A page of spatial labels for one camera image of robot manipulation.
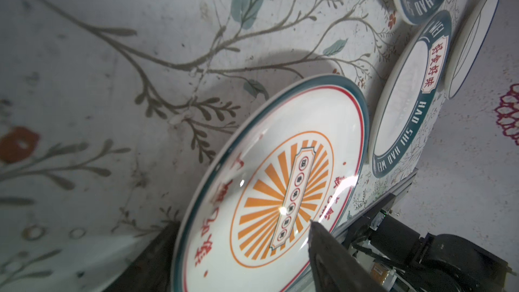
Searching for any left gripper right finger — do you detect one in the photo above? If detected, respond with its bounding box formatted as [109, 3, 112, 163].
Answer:
[308, 222, 385, 292]

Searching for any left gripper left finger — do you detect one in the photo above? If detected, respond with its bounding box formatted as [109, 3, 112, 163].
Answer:
[104, 221, 181, 292]

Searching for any orange sunburst plate front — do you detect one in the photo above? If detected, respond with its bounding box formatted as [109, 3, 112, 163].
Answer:
[171, 74, 369, 291]

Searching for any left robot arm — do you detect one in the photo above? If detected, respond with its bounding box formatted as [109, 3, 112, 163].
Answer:
[109, 209, 511, 291]

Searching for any clover plate far right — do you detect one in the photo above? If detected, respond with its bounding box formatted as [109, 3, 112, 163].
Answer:
[445, 0, 500, 99]

